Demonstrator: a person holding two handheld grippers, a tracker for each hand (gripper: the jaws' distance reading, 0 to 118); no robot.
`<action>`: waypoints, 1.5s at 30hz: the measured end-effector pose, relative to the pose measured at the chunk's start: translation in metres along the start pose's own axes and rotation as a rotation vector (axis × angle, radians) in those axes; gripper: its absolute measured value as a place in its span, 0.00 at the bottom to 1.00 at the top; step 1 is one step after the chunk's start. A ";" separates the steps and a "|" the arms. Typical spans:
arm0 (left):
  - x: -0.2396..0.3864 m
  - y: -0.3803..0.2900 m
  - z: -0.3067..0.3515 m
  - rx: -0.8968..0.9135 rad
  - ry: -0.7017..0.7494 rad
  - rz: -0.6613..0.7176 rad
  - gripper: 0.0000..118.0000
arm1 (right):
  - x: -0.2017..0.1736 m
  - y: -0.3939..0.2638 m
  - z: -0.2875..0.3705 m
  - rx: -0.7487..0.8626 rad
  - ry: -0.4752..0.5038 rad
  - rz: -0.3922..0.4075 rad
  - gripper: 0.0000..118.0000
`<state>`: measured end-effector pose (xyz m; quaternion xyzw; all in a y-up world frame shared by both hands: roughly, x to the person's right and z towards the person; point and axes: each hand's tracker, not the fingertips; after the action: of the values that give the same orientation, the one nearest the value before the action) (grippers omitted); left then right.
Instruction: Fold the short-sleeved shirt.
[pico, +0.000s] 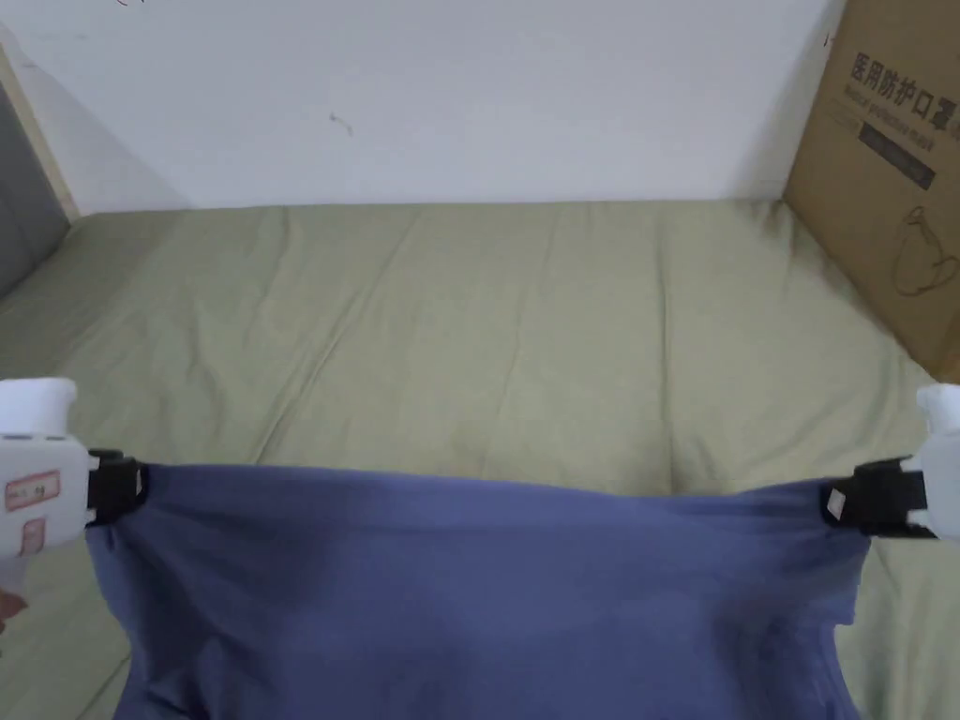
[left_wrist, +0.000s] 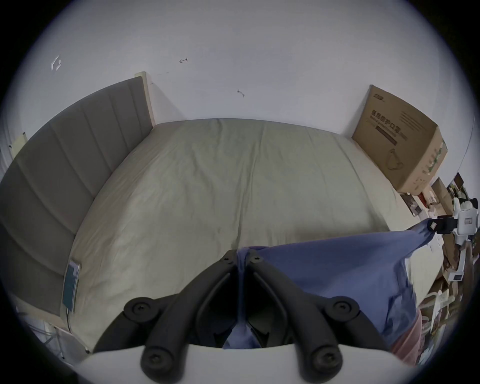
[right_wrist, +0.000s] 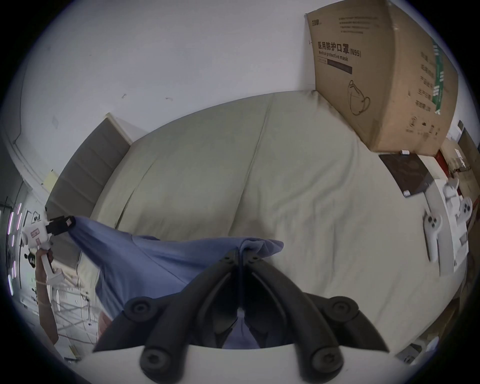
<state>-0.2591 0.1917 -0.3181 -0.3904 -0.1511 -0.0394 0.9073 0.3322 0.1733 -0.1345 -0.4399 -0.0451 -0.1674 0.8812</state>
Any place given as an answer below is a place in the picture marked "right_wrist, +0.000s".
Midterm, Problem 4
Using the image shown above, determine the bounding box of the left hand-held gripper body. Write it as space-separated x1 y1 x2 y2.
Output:
21 218 65 301

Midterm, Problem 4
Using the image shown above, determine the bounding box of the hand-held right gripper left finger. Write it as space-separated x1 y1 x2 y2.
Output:
93 250 241 380

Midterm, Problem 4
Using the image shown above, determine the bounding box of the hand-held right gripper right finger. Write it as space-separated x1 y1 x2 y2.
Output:
241 250 389 380

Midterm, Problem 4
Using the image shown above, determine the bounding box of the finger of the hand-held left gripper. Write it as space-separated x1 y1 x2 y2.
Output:
56 215 77 234

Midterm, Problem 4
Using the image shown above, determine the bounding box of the blue shirt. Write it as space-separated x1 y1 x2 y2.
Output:
70 217 284 350

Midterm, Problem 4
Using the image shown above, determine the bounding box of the person's left forearm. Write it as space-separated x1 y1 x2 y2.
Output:
35 271 59 345

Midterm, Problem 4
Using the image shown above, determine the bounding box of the person's left hand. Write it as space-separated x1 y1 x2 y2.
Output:
35 249 55 274

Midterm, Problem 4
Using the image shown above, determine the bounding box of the grey padded headboard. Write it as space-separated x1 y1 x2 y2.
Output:
44 112 132 271

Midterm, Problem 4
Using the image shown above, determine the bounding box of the white hand controller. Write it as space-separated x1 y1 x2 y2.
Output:
423 211 444 263
456 198 473 226

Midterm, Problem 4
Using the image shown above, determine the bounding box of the white flat box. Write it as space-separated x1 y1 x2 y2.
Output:
427 179 470 277

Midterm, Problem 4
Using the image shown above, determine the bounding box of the dark brown flat tablet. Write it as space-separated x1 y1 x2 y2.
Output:
378 153 436 198

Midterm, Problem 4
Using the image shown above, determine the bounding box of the large brown printed carton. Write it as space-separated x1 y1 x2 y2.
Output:
305 0 459 157

